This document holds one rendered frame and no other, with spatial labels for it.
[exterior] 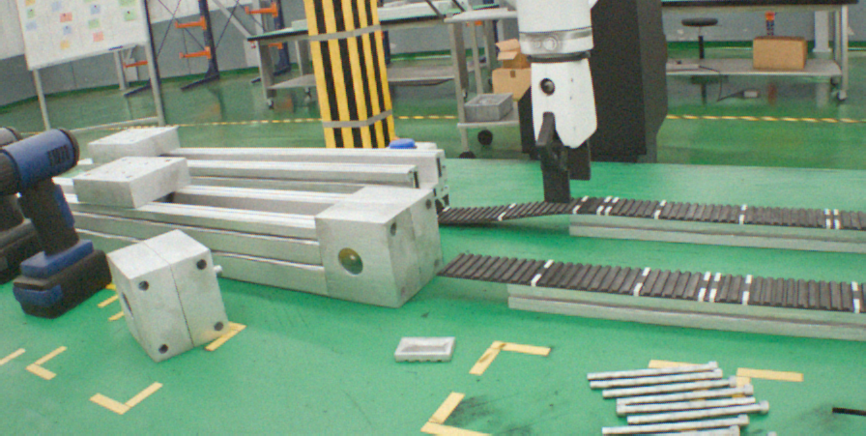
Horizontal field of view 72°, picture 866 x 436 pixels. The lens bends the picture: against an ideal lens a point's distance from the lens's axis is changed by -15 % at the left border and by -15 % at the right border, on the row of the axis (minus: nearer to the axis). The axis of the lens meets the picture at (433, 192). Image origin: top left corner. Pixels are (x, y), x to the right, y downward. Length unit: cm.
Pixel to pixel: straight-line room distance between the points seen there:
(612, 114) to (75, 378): 88
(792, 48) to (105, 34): 583
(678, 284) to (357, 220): 32
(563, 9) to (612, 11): 37
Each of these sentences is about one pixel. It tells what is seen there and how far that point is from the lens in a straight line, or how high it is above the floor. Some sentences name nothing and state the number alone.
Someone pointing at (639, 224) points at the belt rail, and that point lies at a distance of 81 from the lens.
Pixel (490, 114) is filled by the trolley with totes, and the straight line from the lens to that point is 388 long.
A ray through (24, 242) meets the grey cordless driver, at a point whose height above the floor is 82.
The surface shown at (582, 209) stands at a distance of 82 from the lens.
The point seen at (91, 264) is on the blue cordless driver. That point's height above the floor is 82.
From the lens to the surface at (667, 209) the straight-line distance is 81.
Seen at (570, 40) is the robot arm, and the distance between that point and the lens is 77.
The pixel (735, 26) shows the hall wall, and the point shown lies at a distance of 829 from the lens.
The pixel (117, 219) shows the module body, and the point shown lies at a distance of 102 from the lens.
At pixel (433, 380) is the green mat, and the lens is 59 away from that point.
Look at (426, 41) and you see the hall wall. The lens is 948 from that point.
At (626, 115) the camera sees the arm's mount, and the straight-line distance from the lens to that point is 115.
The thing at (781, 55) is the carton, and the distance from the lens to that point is 552.
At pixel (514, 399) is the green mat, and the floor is 78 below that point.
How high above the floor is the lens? 110
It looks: 18 degrees down
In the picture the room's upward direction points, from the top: 8 degrees counter-clockwise
